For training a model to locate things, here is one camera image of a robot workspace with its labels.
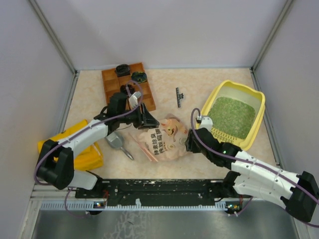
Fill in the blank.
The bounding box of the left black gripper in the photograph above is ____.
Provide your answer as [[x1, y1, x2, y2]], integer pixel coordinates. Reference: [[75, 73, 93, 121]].
[[118, 102, 160, 129]]

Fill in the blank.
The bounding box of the pink cat litter bag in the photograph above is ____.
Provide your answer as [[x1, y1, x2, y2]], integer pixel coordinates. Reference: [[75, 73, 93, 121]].
[[130, 114, 188, 162]]

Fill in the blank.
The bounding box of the black bag sealing clip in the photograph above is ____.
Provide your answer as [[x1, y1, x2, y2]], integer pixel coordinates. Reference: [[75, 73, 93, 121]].
[[175, 87, 184, 109]]

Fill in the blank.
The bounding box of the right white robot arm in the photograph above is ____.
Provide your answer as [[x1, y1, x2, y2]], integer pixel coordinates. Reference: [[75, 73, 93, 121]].
[[185, 128, 319, 224]]

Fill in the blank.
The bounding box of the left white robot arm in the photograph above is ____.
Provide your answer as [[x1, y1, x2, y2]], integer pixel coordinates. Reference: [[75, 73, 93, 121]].
[[34, 92, 160, 198]]

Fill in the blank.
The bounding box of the green cat litter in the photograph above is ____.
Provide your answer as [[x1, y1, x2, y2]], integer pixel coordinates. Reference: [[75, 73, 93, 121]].
[[207, 97, 256, 139]]

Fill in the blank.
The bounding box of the yellow litter box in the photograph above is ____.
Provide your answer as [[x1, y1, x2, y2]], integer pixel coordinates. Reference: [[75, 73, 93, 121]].
[[201, 80, 266, 150]]

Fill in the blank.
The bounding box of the silver metal scoop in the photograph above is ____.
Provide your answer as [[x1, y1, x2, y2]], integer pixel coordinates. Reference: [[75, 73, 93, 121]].
[[105, 131, 134, 160]]

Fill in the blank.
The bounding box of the black orange rolled item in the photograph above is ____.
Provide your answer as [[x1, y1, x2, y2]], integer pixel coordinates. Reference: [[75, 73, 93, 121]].
[[120, 85, 127, 94]]

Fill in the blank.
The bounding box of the black green rolled item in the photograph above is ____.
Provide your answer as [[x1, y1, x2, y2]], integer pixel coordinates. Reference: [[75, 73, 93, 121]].
[[131, 72, 148, 84]]

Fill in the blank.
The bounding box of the wooden compartment tray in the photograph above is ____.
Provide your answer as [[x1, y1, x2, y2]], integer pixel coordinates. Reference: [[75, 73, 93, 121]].
[[101, 62, 156, 112]]

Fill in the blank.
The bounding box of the black rolled item top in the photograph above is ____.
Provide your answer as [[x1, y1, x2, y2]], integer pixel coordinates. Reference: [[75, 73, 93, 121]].
[[115, 64, 131, 77]]

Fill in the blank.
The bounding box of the yellow cloth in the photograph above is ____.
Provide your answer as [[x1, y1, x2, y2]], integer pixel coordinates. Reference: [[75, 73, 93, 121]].
[[50, 119, 104, 171]]

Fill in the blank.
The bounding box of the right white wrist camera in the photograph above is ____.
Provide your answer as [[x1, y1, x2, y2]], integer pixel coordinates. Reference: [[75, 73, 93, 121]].
[[196, 115, 213, 132]]

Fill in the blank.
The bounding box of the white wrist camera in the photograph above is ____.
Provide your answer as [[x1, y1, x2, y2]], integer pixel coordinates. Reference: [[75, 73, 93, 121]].
[[196, 115, 213, 132], [129, 91, 142, 108]]

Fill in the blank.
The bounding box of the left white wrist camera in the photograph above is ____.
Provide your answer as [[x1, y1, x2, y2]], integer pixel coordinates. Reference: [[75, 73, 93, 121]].
[[129, 91, 142, 108]]

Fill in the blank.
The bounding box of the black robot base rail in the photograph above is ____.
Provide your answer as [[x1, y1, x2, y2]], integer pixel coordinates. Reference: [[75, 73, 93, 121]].
[[75, 179, 241, 207]]

